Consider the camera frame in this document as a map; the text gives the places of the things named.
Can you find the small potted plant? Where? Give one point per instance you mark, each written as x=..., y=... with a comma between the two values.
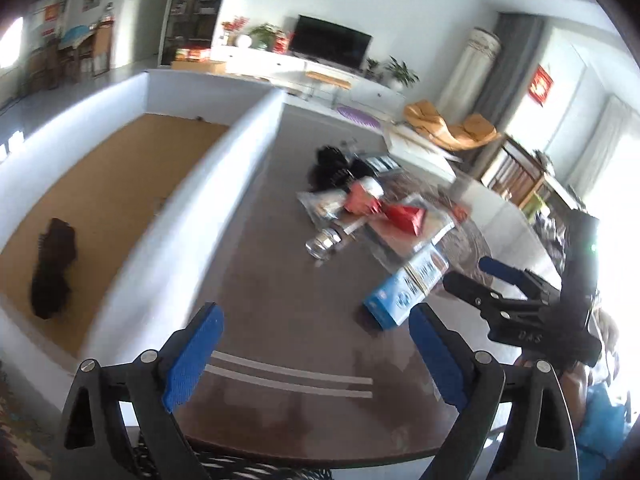
x=372, y=66

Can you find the white television cabinet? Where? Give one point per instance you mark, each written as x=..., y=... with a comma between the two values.
x=280, y=62

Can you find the black flat television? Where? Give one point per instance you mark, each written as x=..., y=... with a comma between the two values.
x=332, y=46

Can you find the cardboard box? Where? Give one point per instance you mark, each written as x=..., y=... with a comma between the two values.
x=197, y=66

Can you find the red gift box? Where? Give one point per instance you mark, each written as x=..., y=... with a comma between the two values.
x=282, y=42

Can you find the white flat gift box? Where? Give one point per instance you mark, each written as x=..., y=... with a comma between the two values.
x=420, y=147

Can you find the black furry item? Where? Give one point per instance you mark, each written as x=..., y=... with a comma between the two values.
x=327, y=165
x=52, y=270

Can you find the white storage box cork bottom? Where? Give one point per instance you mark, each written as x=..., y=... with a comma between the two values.
x=200, y=200

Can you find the dark glass display cabinet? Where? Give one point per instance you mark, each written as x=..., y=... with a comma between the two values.
x=192, y=10

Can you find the blue and white box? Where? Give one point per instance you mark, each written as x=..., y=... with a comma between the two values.
x=407, y=285

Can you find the large leafy potted plant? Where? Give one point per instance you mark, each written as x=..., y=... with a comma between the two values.
x=400, y=72

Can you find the clear plastic bag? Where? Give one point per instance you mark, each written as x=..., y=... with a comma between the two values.
x=435, y=235

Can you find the red flower bouquet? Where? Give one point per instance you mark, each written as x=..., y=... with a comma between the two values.
x=234, y=25

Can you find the white sheer curtain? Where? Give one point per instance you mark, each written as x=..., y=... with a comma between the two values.
x=610, y=145

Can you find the person's right forearm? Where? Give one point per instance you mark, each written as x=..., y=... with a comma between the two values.
x=577, y=390

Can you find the round white vase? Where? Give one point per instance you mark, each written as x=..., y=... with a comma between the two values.
x=243, y=41

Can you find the wooden stool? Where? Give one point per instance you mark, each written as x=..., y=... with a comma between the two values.
x=327, y=80

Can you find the red wall hanging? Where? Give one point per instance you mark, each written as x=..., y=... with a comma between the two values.
x=540, y=85

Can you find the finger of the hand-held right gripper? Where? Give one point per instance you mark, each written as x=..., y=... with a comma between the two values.
x=467, y=287
x=497, y=266

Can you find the green potted plant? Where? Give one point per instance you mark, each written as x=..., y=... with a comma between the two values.
x=265, y=35

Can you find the salmon red pouch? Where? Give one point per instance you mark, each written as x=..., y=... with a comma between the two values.
x=362, y=197

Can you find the red door poster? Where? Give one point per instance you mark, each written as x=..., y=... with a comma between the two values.
x=50, y=16

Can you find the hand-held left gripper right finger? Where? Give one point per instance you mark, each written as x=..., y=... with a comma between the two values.
x=440, y=355

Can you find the black pouch with labels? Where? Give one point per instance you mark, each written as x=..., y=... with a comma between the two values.
x=372, y=166

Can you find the orange lounge chair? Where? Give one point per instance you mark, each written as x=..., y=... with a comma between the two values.
x=450, y=127

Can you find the grey curtain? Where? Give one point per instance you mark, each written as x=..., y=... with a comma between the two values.
x=512, y=70

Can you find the red and yellow boxes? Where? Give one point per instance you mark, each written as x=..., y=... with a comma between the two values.
x=192, y=53

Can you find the purple mat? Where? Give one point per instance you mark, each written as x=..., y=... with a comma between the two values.
x=357, y=116

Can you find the white standing air conditioner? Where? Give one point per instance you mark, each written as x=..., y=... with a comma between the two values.
x=472, y=72

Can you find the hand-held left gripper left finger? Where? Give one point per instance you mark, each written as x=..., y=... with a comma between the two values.
x=195, y=355

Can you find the plastic pack of chopsticks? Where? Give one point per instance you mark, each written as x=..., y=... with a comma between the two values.
x=320, y=204

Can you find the red triangular packet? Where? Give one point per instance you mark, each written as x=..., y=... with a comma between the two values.
x=405, y=217

